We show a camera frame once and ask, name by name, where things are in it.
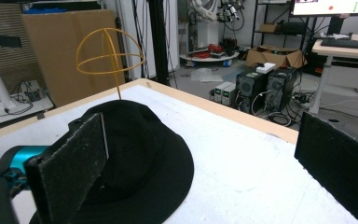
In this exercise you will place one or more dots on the grey bench power supply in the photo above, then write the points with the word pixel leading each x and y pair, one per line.
pixel 220 91
pixel 229 95

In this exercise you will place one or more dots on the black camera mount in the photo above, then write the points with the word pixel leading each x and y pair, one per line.
pixel 0 40

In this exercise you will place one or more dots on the open brown cardboard box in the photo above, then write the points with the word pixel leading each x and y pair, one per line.
pixel 273 56

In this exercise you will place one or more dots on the low white table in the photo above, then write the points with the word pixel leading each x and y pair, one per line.
pixel 28 107

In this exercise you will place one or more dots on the small white box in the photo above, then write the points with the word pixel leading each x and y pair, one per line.
pixel 265 67

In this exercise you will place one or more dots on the black metal pole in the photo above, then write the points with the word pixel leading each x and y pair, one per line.
pixel 159 40

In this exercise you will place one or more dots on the black keyboard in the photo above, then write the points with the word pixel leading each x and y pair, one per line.
pixel 351 43

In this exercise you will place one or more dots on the black bucket hat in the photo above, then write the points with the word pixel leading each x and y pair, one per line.
pixel 149 161

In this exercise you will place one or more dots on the blue cloth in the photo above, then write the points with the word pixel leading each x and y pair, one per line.
pixel 43 11

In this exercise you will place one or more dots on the small cardboard box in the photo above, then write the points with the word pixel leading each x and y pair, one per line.
pixel 268 28

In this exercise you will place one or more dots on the wooden desk with white legs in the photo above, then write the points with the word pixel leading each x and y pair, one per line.
pixel 341 53

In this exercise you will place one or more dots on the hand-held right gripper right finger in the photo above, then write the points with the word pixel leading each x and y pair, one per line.
pixel 338 168

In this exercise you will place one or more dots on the black computer tower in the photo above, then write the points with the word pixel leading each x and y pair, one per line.
pixel 250 87
pixel 279 90

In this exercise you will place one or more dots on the round white platform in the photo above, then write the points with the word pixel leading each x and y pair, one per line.
pixel 208 59

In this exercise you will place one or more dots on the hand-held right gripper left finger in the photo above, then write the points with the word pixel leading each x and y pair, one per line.
pixel 71 161

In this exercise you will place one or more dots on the clear plastic bag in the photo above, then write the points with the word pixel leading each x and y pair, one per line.
pixel 205 74

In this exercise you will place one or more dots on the black metal shelf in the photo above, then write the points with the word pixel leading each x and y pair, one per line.
pixel 256 21

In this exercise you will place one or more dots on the computer monitor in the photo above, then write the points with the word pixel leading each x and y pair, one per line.
pixel 338 6

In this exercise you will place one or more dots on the large brown cardboard sheet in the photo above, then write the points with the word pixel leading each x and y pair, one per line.
pixel 56 46

